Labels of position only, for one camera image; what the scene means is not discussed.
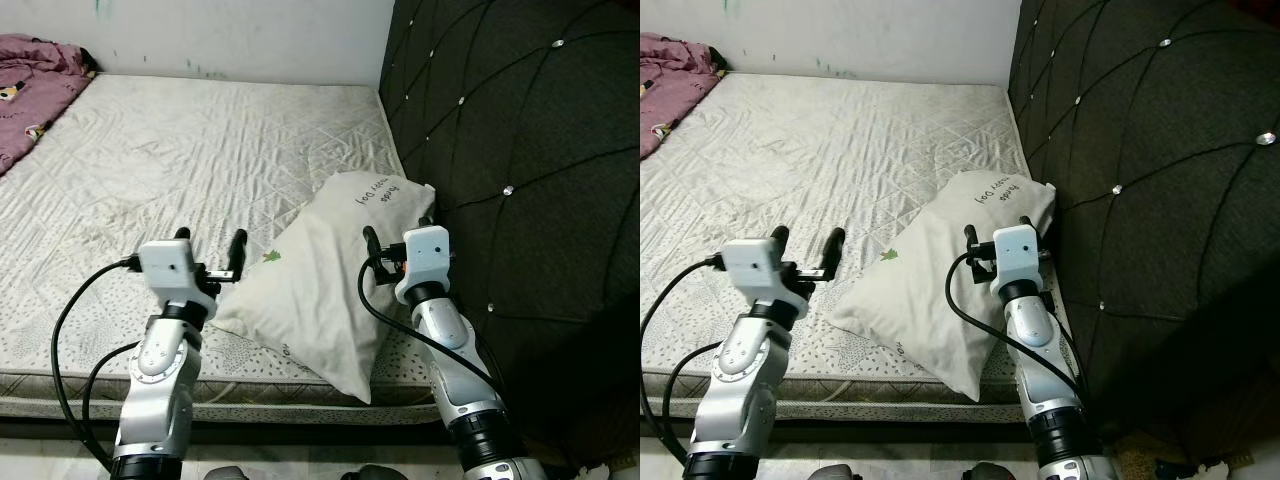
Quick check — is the white pillow with tree print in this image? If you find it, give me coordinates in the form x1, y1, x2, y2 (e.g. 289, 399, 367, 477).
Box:
830, 170, 1059, 403
212, 170, 439, 406

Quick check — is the white quilted mattress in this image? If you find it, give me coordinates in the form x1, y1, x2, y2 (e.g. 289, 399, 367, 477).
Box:
640, 72, 1079, 423
0, 72, 453, 426

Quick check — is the pink cartoon mouse blanket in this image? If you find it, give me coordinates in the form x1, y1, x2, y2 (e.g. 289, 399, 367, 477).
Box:
640, 32, 731, 161
0, 33, 101, 178

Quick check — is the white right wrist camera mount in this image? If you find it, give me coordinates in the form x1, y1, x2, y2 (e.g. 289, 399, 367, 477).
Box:
395, 226, 454, 307
990, 225, 1047, 301

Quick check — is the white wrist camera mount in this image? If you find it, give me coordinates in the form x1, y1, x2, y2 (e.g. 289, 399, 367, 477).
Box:
138, 240, 218, 321
395, 226, 454, 307
722, 238, 803, 321
990, 225, 1047, 301

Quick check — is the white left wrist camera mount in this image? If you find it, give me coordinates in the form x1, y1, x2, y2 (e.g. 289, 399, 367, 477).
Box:
138, 240, 218, 321
722, 238, 803, 321

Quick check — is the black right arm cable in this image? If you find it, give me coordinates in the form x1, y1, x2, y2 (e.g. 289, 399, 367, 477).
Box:
357, 252, 503, 399
945, 250, 1089, 399

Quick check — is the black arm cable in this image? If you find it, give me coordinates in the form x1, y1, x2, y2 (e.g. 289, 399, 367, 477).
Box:
640, 253, 729, 473
52, 255, 146, 473
357, 252, 503, 399
945, 250, 1089, 399

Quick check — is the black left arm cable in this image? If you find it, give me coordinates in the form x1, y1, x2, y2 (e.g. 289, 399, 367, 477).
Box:
640, 253, 729, 473
52, 255, 146, 473

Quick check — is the dark bed frame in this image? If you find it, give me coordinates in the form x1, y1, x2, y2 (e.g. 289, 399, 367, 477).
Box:
0, 415, 451, 449
640, 410, 1041, 449

